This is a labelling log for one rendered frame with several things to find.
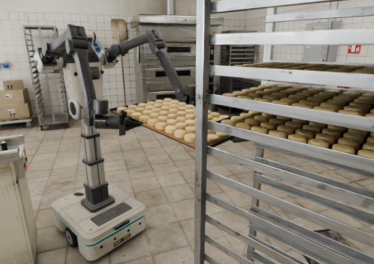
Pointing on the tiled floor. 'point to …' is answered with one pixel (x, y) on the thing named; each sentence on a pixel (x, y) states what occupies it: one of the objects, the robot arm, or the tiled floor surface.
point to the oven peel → (117, 25)
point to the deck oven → (163, 82)
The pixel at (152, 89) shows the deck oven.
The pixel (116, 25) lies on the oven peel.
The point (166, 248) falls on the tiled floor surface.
